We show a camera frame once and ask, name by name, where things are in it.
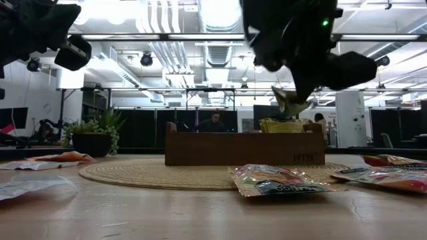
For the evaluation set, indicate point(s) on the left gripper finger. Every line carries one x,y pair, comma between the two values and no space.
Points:
50,23

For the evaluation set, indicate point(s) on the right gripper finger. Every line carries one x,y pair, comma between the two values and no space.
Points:
307,83

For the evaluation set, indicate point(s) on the yellow green lemon tea packet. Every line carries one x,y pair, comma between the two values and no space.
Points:
282,126
283,100

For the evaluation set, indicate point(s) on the brown wooden tea box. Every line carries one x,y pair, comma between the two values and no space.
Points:
245,148

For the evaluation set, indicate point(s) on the orange red mango tea packet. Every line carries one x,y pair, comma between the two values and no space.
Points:
390,160
383,180

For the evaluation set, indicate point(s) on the white orange tea packet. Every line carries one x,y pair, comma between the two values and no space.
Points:
30,188
33,165
65,156

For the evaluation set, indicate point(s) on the person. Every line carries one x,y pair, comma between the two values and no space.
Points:
46,131
320,122
211,124

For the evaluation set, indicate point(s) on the round black ceiling lamp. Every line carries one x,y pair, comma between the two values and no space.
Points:
146,59
383,60
33,65

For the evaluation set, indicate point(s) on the black monitor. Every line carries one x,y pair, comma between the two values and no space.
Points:
13,117
265,115

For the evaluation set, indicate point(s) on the white column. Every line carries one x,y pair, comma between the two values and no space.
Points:
350,120

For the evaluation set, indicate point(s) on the grey office chair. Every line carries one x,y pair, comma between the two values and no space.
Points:
387,140

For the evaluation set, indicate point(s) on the black partition panel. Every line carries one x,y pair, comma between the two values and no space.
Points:
400,120
150,128

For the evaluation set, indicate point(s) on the red object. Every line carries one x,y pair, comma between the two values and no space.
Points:
6,128

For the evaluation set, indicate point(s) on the clear mango snack packet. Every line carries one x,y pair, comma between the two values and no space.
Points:
280,181

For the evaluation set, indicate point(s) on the black overhead beam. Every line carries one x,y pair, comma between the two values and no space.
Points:
163,37

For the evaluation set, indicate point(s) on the potted green succulent plant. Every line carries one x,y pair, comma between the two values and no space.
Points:
93,133

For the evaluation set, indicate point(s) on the round woven beige placemat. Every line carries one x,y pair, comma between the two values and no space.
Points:
150,173

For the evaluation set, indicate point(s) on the silver ventilation duct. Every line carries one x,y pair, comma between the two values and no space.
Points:
218,26

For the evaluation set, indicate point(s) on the black aluminium table frame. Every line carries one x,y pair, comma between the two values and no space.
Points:
143,152

